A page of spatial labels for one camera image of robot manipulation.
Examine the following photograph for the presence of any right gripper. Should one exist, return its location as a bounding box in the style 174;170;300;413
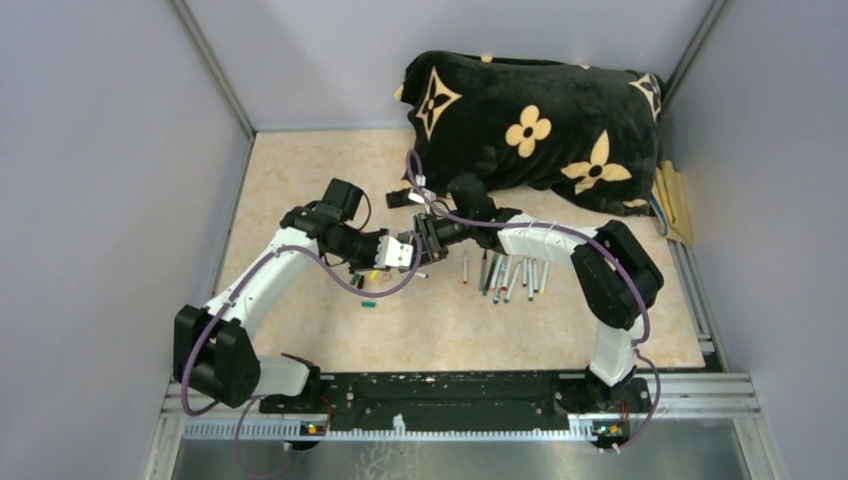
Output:
410;213;475;272

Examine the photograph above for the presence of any green ink clear pen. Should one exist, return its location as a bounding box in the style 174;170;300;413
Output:
482;252;501;296

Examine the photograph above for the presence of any barcode white blue pen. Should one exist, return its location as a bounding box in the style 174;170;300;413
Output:
493;257;512;305

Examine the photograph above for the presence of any green capped white marker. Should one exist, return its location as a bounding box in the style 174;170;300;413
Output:
503;262;522;304

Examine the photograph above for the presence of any white marker blue text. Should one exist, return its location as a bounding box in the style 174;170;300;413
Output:
530;259;539;294

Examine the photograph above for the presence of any yellow capped white marker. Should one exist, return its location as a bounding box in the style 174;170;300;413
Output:
538;262;550;295

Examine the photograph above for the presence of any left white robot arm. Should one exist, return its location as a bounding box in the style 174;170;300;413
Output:
173;179;424;416

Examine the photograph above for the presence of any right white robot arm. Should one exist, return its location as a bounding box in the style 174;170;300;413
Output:
413;174;665;412

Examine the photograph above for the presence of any black floral plush blanket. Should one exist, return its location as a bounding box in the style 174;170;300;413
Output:
394;50;667;216

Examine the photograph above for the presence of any yellow cloth bundle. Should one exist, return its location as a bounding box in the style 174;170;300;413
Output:
650;160;694;247

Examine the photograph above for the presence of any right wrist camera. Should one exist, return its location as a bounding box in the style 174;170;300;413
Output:
407;175;437;205

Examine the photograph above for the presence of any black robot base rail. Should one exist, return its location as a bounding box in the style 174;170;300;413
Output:
259;370;651;433

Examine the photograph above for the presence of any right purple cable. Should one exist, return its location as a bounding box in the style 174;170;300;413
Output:
405;149;662;454

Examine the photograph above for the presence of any purple cable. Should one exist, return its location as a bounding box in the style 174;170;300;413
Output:
405;149;662;454
180;231;425;480

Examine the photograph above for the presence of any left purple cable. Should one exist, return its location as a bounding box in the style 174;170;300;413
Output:
180;231;425;480

